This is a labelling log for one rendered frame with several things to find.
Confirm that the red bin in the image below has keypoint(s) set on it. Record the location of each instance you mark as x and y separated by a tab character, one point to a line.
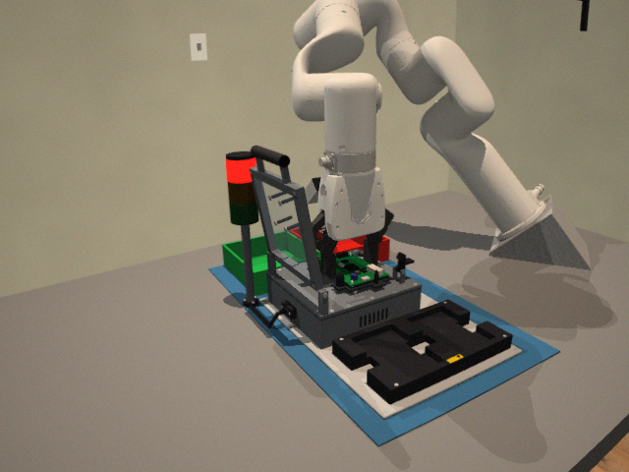
358	243

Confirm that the green bin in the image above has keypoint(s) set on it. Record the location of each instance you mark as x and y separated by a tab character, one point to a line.
233	260

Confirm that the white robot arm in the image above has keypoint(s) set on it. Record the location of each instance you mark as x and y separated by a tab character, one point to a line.
331	36

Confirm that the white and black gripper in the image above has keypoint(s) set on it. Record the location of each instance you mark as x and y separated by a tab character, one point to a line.
350	205

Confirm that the green circuit board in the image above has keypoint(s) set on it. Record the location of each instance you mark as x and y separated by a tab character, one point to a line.
356	268

